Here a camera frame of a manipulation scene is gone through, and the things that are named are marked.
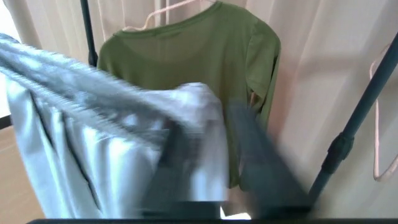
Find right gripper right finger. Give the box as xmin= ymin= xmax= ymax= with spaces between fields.
xmin=228 ymin=100 xmax=312 ymax=219

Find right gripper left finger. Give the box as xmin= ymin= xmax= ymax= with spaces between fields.
xmin=141 ymin=120 xmax=200 ymax=219

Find beige curtain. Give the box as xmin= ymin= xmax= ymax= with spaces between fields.
xmin=2 ymin=0 xmax=398 ymax=218

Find black clothes rack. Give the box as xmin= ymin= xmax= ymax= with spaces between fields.
xmin=80 ymin=0 xmax=398 ymax=205

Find pale grey shorts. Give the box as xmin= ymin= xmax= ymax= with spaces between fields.
xmin=0 ymin=32 xmax=231 ymax=219

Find green long-sleeved shirt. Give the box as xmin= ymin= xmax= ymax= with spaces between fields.
xmin=96 ymin=1 xmax=282 ymax=189

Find pink clothes hanger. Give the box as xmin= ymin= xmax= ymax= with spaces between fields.
xmin=122 ymin=0 xmax=216 ymax=32
xmin=369 ymin=43 xmax=398 ymax=183

